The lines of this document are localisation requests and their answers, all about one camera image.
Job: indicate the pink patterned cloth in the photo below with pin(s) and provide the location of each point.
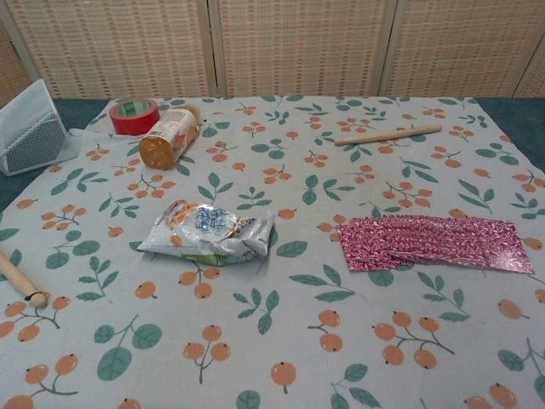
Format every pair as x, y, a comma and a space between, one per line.
460, 243

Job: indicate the floral berry print tablecloth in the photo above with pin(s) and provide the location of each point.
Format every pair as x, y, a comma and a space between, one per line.
272, 179

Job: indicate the crumpled silver snack bag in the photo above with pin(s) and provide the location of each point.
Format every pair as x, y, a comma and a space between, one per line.
208, 234

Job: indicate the orange drink plastic bottle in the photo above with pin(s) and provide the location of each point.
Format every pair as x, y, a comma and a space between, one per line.
168, 136

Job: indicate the plain wooden stick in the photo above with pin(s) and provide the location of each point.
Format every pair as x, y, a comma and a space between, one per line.
387, 135

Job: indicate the woven bamboo screen panel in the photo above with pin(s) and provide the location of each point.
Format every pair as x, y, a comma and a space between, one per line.
460, 47
534, 76
10, 68
298, 47
119, 47

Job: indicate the red tape roll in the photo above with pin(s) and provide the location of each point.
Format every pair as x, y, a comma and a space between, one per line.
127, 121

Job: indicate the white mesh metal holder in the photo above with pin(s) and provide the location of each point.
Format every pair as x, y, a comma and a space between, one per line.
32, 136

